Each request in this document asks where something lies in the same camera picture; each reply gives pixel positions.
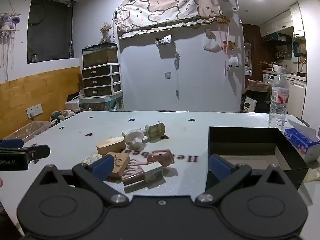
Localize dried flower bouquet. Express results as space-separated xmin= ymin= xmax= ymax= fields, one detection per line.
xmin=99 ymin=22 xmax=112 ymax=44

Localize black range hood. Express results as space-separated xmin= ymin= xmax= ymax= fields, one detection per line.
xmin=262 ymin=33 xmax=293 ymax=43

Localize dark window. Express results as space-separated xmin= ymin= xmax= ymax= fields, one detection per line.
xmin=26 ymin=0 xmax=75 ymax=64

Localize white wall holder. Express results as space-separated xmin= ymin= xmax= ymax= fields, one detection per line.
xmin=155 ymin=34 xmax=172 ymax=47

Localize hanging wall cable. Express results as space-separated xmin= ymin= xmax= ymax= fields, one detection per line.
xmin=174 ymin=52 xmax=181 ymax=100

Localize white wall socket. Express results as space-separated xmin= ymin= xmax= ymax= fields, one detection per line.
xmin=26 ymin=103 xmax=43 ymax=118

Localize dark brown door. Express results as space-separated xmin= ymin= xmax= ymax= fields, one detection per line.
xmin=242 ymin=24 xmax=263 ymax=80

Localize white upper kitchen cabinets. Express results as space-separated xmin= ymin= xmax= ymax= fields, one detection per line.
xmin=259 ymin=2 xmax=306 ymax=37

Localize pale pink charger plug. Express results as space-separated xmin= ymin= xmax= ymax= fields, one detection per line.
xmin=147 ymin=149 xmax=175 ymax=167

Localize purple plush wall hanging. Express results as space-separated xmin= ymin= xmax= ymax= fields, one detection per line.
xmin=0 ymin=4 xmax=22 ymax=80

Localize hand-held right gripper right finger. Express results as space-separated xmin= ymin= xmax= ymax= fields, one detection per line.
xmin=195 ymin=154 xmax=285 ymax=206

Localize white washing machine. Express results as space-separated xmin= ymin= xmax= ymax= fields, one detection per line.
xmin=262 ymin=72 xmax=278 ymax=85

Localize white cosmetic bottle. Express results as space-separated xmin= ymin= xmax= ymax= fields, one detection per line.
xmin=122 ymin=161 xmax=164 ymax=186

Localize black cardboard box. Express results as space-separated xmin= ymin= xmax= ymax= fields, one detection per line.
xmin=205 ymin=126 xmax=310 ymax=190

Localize white printed bag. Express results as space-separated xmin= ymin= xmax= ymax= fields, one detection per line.
xmin=243 ymin=96 xmax=257 ymax=112

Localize round white tape measure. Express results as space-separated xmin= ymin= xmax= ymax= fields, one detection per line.
xmin=82 ymin=154 xmax=103 ymax=167

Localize pink eyelash curler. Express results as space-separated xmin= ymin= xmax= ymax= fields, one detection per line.
xmin=122 ymin=159 xmax=150 ymax=178

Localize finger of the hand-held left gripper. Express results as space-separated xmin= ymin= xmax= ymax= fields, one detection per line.
xmin=0 ymin=144 xmax=51 ymax=165
xmin=0 ymin=139 xmax=25 ymax=148

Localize blue floral tissue pack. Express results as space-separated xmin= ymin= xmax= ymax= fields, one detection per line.
xmin=284 ymin=118 xmax=320 ymax=163

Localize white lower kitchen cabinets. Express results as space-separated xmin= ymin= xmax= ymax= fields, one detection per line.
xmin=285 ymin=74 xmax=307 ymax=120

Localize pile of plush toys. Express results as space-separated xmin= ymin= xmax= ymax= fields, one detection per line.
xmin=49 ymin=109 xmax=77 ymax=126

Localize white drawer unit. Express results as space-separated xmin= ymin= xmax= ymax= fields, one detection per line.
xmin=81 ymin=63 xmax=122 ymax=98

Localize clear plastic bin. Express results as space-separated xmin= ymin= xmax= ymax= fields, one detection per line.
xmin=0 ymin=121 xmax=52 ymax=142

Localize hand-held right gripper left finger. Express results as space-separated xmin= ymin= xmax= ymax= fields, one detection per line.
xmin=37 ymin=154 xmax=129 ymax=207

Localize oval wooden block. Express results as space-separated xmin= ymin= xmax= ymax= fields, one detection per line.
xmin=97 ymin=137 xmax=126 ymax=155

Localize teal patterned cabinet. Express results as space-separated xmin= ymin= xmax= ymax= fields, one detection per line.
xmin=78 ymin=92 xmax=125 ymax=112

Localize clear plastic bag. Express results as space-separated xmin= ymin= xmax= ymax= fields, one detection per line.
xmin=302 ymin=166 xmax=320 ymax=183

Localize cartoon printed blanket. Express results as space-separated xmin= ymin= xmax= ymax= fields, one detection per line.
xmin=114 ymin=0 xmax=223 ymax=40

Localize clear plastic water bottle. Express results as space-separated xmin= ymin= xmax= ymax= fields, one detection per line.
xmin=269 ymin=67 xmax=290 ymax=130

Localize glass fish tank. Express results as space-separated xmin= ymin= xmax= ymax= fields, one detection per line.
xmin=81 ymin=42 xmax=118 ymax=69

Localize carved wooden block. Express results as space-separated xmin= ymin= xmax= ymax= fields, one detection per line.
xmin=106 ymin=152 xmax=130 ymax=178

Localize chair with brown jacket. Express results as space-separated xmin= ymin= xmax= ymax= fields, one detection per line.
xmin=244 ymin=79 xmax=273 ymax=113

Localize white round plastic piece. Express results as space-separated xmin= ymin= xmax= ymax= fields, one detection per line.
xmin=122 ymin=129 xmax=148 ymax=148

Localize white hanging pouch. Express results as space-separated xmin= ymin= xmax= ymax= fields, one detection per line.
xmin=202 ymin=35 xmax=222 ymax=53

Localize white kitchen cabinets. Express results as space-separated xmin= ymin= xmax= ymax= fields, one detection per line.
xmin=259 ymin=2 xmax=306 ymax=37
xmin=285 ymin=74 xmax=307 ymax=120

